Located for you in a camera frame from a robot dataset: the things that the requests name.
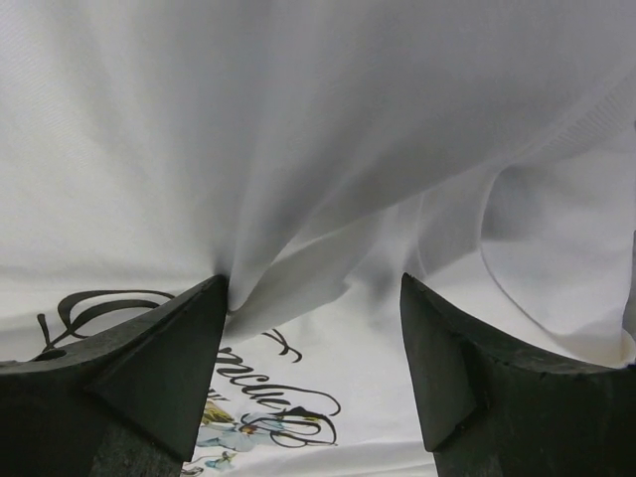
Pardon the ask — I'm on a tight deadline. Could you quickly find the white floral t shirt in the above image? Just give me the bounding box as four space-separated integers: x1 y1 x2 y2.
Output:
1 1 635 476

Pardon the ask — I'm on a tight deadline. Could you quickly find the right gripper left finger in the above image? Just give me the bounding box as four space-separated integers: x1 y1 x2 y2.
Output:
1 275 228 476

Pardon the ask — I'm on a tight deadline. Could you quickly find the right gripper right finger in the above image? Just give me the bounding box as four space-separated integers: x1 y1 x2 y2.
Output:
399 275 635 476

